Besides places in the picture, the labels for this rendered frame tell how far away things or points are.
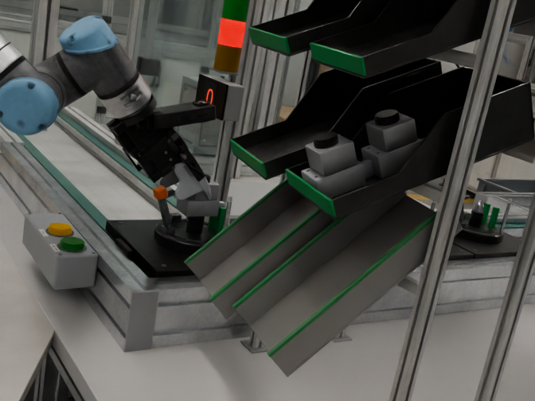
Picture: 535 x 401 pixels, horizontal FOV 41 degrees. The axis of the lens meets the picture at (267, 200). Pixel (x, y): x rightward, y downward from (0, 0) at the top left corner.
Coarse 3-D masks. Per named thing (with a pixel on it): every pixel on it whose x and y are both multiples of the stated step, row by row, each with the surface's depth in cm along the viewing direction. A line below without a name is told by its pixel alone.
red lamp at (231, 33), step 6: (222, 18) 140; (222, 24) 139; (228, 24) 139; (234, 24) 138; (240, 24) 139; (222, 30) 140; (228, 30) 139; (234, 30) 139; (240, 30) 140; (222, 36) 140; (228, 36) 139; (234, 36) 139; (240, 36) 140; (222, 42) 140; (228, 42) 139; (234, 42) 140; (240, 42) 141
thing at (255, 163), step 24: (336, 72) 106; (384, 72) 109; (408, 72) 95; (432, 72) 97; (312, 96) 105; (336, 96) 107; (360, 96) 94; (384, 96) 95; (288, 120) 105; (312, 120) 107; (336, 120) 106; (360, 120) 95; (240, 144) 104; (264, 144) 104; (288, 144) 102; (264, 168) 92
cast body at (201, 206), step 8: (208, 176) 126; (216, 184) 126; (200, 192) 124; (216, 192) 126; (184, 200) 125; (192, 200) 124; (200, 200) 125; (208, 200) 126; (216, 200) 127; (176, 208) 128; (184, 208) 125; (192, 208) 125; (200, 208) 126; (208, 208) 126; (216, 208) 127
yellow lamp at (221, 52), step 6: (222, 48) 140; (228, 48) 140; (234, 48) 140; (240, 48) 141; (216, 54) 142; (222, 54) 140; (228, 54) 140; (234, 54) 140; (216, 60) 141; (222, 60) 140; (228, 60) 140; (234, 60) 141; (216, 66) 142; (222, 66) 141; (228, 66) 141; (234, 66) 141
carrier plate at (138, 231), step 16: (112, 224) 130; (128, 224) 132; (144, 224) 134; (128, 240) 124; (144, 240) 126; (144, 256) 118; (160, 256) 120; (176, 256) 121; (160, 272) 114; (176, 272) 115; (192, 272) 117
